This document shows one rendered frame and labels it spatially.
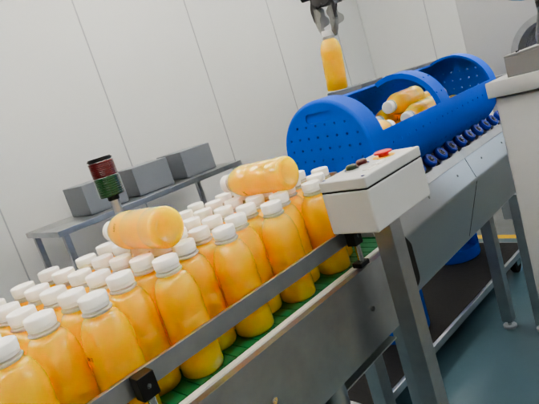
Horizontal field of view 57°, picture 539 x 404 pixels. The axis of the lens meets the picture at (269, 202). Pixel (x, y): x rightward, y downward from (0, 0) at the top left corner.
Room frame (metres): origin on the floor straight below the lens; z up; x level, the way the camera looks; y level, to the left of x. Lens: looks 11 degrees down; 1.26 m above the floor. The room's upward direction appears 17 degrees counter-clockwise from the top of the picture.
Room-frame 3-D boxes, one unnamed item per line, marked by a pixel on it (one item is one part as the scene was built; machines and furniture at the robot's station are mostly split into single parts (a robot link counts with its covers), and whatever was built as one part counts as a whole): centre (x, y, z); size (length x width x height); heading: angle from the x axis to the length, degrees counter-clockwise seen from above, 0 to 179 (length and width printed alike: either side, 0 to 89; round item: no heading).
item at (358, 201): (0.90, -0.20, 1.05); 0.20 x 0.10 x 0.10; 133
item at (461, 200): (1.97, -0.92, 0.79); 2.17 x 0.29 x 0.34; 133
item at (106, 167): (1.25, 0.37, 1.23); 0.06 x 0.06 x 0.04
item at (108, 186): (1.25, 0.37, 1.18); 0.06 x 0.06 x 0.05
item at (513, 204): (1.92, -0.96, 0.31); 0.06 x 0.06 x 0.63; 43
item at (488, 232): (2.02, -0.87, 0.31); 0.06 x 0.06 x 0.63; 43
